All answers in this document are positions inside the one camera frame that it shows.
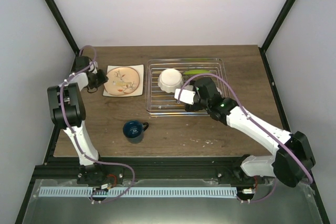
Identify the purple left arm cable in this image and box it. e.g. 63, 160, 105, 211
59, 45, 136, 205

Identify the black frame post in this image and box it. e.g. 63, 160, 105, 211
261, 0, 296, 52
44, 0, 79, 56

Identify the green plate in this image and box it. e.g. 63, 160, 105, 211
183, 69, 209, 76

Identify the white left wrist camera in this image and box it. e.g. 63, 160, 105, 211
89, 61, 98, 74

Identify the right black frame post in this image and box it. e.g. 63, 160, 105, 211
261, 0, 296, 52

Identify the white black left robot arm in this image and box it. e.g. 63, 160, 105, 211
47, 56, 108, 184

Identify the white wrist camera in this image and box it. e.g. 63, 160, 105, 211
89, 61, 98, 74
174, 89, 196, 105

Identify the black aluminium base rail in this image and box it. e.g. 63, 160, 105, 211
32, 157, 265, 186

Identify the dark blue mug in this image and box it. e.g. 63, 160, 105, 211
123, 120, 149, 144

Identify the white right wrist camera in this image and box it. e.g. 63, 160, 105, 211
174, 89, 196, 105

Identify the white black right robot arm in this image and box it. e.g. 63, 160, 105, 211
174, 73, 316, 187

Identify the white scalloped bowl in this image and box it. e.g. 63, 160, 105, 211
158, 68, 184, 93

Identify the square bird pattern plate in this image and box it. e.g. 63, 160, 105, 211
103, 65, 144, 98

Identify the light blue slotted cable duct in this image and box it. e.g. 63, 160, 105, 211
38, 186, 237, 198

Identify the left black frame post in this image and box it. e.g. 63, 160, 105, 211
44, 0, 79, 56

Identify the wire dish rack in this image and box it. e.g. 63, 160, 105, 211
145, 58, 227, 116

